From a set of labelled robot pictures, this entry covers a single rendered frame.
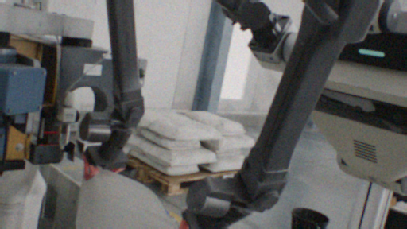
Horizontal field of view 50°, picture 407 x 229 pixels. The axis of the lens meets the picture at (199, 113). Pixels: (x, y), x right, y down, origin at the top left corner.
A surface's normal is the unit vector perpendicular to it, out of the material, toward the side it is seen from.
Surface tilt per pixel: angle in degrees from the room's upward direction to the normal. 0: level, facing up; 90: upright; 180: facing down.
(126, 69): 106
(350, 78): 40
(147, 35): 90
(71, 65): 90
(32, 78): 90
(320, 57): 122
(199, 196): 76
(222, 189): 31
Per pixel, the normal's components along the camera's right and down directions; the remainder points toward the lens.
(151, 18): 0.68, 0.25
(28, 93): 0.92, 0.23
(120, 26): 0.46, 0.49
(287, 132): 0.23, 0.67
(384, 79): -0.32, -0.75
